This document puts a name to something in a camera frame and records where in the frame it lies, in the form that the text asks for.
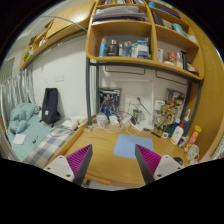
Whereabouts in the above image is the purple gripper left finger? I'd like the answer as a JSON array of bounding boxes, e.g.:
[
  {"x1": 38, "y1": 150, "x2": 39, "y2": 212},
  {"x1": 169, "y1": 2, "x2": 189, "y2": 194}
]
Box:
[{"x1": 66, "y1": 145, "x2": 93, "y2": 186}]

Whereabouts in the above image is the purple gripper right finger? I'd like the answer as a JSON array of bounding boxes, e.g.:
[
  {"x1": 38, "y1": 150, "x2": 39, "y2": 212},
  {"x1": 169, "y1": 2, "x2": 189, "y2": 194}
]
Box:
[{"x1": 135, "y1": 144, "x2": 161, "y2": 185}]

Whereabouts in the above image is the blue mouse pad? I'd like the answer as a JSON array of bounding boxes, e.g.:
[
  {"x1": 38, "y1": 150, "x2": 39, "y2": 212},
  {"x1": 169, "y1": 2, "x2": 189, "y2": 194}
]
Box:
[{"x1": 113, "y1": 134, "x2": 154, "y2": 159}]

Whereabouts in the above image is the black computer mouse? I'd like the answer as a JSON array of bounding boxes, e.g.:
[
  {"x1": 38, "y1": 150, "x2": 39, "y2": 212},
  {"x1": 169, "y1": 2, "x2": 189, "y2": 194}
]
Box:
[{"x1": 173, "y1": 157, "x2": 183, "y2": 166}]

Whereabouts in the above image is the plaid blanket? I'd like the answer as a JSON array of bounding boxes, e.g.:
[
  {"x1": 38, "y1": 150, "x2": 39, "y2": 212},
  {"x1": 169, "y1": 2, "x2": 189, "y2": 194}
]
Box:
[{"x1": 24, "y1": 128, "x2": 74, "y2": 168}]

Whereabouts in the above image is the white glue bottle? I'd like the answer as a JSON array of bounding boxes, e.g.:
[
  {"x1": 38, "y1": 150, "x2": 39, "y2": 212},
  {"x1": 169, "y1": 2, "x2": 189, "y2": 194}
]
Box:
[{"x1": 171, "y1": 123, "x2": 184, "y2": 145}]

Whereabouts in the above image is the white power strip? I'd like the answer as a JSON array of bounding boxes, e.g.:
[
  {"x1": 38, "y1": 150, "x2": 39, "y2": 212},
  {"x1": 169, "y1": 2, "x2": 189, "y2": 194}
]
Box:
[{"x1": 122, "y1": 115, "x2": 143, "y2": 132}]

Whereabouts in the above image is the white mug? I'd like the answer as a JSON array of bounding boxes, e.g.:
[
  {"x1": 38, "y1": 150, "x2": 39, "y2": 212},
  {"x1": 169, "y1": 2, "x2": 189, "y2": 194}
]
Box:
[{"x1": 186, "y1": 145, "x2": 200, "y2": 165}]

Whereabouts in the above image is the groot figurine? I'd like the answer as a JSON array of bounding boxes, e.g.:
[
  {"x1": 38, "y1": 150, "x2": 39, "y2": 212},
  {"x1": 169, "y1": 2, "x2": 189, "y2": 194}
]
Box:
[{"x1": 154, "y1": 104, "x2": 169, "y2": 136}]

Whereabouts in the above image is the yellow snack tube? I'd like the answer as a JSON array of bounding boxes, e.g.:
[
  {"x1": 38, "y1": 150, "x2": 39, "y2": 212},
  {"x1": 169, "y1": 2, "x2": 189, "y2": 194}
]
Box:
[{"x1": 184, "y1": 125, "x2": 202, "y2": 153}]

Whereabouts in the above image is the black backpack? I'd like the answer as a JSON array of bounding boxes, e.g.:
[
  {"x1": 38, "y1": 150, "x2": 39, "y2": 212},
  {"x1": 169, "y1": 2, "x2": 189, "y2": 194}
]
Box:
[{"x1": 41, "y1": 88, "x2": 60, "y2": 124}]

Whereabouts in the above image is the white notebook on bed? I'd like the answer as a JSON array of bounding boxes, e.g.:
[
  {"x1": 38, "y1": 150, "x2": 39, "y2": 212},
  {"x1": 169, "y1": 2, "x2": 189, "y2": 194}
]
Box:
[{"x1": 13, "y1": 134, "x2": 26, "y2": 145}]

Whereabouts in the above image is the robot model box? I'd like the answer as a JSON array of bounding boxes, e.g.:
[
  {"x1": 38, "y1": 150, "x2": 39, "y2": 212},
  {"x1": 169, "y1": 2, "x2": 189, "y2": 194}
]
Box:
[{"x1": 99, "y1": 87, "x2": 121, "y2": 117}]

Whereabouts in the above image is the teal pillow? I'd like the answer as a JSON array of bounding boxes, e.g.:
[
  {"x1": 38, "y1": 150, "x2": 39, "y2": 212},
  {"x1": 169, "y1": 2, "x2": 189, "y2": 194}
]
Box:
[{"x1": 9, "y1": 103, "x2": 36, "y2": 133}]

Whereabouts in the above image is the grey curtain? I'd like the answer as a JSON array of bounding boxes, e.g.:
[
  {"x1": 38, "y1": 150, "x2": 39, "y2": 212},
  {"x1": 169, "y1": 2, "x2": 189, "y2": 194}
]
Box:
[{"x1": 0, "y1": 69, "x2": 35, "y2": 126}]

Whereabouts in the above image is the dark metal bottle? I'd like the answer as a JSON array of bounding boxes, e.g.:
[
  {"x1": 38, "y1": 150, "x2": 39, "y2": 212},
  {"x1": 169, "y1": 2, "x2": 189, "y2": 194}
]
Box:
[{"x1": 108, "y1": 40, "x2": 118, "y2": 56}]

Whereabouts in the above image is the blue box on shelf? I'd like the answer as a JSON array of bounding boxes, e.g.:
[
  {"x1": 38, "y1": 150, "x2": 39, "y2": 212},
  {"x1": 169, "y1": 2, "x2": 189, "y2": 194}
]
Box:
[{"x1": 137, "y1": 41, "x2": 149, "y2": 58}]

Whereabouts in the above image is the wooden shelf unit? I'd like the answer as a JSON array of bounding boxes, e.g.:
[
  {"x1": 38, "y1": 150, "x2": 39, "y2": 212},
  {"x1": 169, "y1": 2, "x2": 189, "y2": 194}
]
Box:
[{"x1": 20, "y1": 0, "x2": 204, "y2": 80}]

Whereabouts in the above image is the stack of papers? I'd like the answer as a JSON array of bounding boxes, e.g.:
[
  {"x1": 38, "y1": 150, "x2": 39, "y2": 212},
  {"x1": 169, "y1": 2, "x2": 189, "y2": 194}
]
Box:
[{"x1": 92, "y1": 5, "x2": 146, "y2": 21}]

